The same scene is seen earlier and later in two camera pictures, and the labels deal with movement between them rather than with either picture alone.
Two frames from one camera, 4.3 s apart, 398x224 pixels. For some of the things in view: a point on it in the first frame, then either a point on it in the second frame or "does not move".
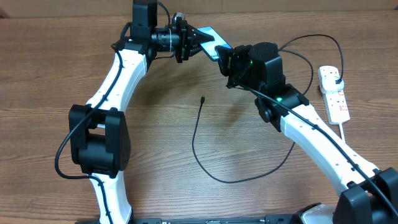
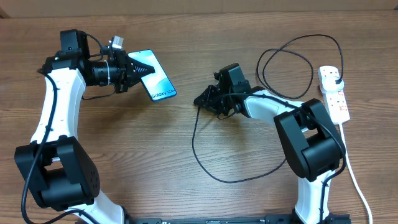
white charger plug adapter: [328, 84] does not move
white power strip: [336, 104] does not move
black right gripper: [228, 61] to [211, 104]
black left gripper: [187, 38] to [127, 76]
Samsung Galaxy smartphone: [209, 47] to [157, 84]
